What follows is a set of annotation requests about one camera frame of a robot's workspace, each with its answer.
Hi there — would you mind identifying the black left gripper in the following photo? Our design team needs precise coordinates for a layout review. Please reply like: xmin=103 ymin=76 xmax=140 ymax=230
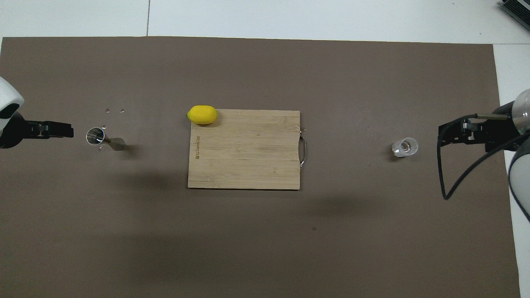
xmin=0 ymin=112 xmax=74 ymax=149

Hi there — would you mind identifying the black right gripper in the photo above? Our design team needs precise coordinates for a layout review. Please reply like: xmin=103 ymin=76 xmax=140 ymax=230
xmin=438 ymin=103 xmax=520 ymax=152

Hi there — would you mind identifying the steel double jigger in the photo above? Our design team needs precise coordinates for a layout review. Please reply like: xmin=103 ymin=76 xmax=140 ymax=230
xmin=86 ymin=127 xmax=125 ymax=151

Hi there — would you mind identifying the small clear glass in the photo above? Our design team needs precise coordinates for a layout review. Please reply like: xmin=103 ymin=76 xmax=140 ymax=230
xmin=392 ymin=137 xmax=419 ymax=158

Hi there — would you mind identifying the grey ribbed device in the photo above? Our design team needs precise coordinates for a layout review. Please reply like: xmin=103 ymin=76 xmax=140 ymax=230
xmin=499 ymin=0 xmax=530 ymax=32

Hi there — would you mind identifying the yellow lemon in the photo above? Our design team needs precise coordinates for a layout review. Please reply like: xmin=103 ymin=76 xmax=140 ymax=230
xmin=187 ymin=105 xmax=218 ymax=125

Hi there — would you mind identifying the wooden cutting board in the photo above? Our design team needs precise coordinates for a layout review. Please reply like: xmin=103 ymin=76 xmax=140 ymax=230
xmin=188 ymin=109 xmax=308 ymax=190

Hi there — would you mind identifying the brown table mat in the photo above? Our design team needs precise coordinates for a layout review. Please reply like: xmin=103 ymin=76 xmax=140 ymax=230
xmin=0 ymin=36 xmax=521 ymax=298

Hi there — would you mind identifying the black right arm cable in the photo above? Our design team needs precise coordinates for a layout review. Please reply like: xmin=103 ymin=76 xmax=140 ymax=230
xmin=438 ymin=113 xmax=530 ymax=200

